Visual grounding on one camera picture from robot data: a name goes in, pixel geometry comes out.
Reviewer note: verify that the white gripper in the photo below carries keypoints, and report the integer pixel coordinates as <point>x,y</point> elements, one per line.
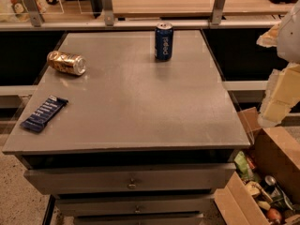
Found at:
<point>290,38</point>

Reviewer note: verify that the orange gold soda can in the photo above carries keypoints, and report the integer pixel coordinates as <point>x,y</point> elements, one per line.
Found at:
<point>65,62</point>

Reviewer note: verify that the blue Pepsi can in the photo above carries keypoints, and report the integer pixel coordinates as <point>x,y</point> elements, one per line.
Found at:
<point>164,41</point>

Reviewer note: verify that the open cardboard box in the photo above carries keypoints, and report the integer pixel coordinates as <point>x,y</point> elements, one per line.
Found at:
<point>276,152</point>

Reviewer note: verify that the green snack packet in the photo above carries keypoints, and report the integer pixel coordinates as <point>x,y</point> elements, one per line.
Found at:
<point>243,168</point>

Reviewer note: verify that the red apple in box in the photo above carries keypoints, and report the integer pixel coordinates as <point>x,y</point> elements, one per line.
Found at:
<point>274,216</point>

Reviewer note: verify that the wooden table top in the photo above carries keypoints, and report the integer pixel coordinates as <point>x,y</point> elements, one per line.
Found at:
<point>193,8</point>

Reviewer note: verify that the grey drawer cabinet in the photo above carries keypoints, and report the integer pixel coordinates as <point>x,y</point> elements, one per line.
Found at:
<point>171,126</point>

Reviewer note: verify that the round brass drawer knob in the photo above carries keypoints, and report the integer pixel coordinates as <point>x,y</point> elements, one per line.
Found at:
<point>131,184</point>

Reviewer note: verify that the lower brass drawer knob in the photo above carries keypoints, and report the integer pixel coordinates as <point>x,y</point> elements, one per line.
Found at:
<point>137,210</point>

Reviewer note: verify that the dark blue snack bar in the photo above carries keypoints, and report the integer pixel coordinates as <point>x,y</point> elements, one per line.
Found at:
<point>40,118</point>

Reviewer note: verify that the orange white carton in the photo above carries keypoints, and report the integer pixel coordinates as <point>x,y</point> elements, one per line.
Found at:
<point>13,11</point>

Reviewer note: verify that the grey metal railing bracket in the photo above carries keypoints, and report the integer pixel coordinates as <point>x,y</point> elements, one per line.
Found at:
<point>107,6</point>
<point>34,14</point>
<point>217,12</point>

